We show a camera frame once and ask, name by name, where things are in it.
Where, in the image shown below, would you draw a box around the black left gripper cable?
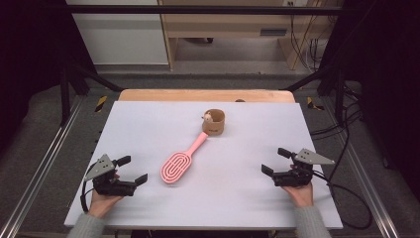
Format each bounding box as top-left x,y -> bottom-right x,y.
80,165 -> 97,213

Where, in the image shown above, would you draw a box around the person's left hand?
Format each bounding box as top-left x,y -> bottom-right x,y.
88,189 -> 125,219

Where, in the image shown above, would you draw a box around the black horizontal frame bar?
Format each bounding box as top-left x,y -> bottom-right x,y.
43,4 -> 365,16

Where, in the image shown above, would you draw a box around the yellow black striped tape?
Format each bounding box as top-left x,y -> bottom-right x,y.
306,96 -> 325,111
94,95 -> 109,113

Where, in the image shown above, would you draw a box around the pink hairbrush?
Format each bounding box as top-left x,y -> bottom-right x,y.
159,131 -> 210,184

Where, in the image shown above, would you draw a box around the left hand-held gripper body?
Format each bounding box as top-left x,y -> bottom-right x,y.
83,153 -> 139,197

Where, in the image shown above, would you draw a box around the black floor cables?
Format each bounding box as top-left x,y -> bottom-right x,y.
309,81 -> 365,137

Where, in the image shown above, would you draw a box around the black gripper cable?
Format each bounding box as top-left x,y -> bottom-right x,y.
311,170 -> 373,230
80,165 -> 97,213

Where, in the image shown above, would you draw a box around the person's right hand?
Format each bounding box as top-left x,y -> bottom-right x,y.
281,182 -> 315,209

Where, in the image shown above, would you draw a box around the bundle of hanging cables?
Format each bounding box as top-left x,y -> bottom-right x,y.
288,14 -> 332,72

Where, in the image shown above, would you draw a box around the aluminium rail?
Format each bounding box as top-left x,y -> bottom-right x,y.
325,98 -> 401,238
0,98 -> 84,238

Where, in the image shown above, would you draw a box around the light wooden table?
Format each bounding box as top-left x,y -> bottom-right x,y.
118,88 -> 296,104

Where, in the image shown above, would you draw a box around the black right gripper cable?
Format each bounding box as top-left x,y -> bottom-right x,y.
311,170 -> 373,230

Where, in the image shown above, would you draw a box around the white cabinet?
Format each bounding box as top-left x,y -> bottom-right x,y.
64,0 -> 170,65

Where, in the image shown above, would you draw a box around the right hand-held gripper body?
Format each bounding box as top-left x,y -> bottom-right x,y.
272,148 -> 336,187

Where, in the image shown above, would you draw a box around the light wooden desk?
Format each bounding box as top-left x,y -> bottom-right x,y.
157,0 -> 345,71

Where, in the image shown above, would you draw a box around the black metal stand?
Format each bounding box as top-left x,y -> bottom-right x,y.
58,60 -> 124,127
280,63 -> 347,127

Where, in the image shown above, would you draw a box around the brown cup with animal figure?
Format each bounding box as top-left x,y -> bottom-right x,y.
201,108 -> 227,136

